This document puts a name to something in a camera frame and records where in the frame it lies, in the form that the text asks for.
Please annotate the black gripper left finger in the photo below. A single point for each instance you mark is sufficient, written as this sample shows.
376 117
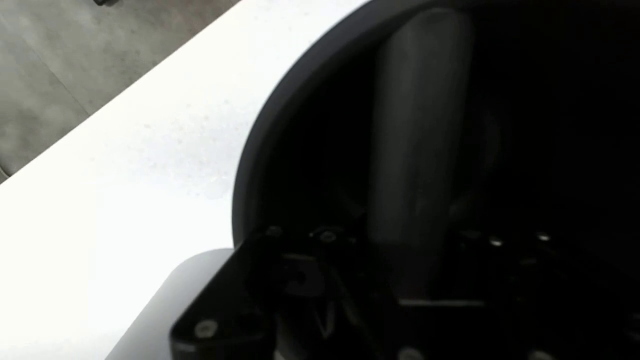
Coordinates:
232 301

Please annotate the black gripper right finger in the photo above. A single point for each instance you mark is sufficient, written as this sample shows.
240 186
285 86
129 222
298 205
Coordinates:
532 301

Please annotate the black knock box container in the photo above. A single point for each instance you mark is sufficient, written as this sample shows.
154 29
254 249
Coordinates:
306 132

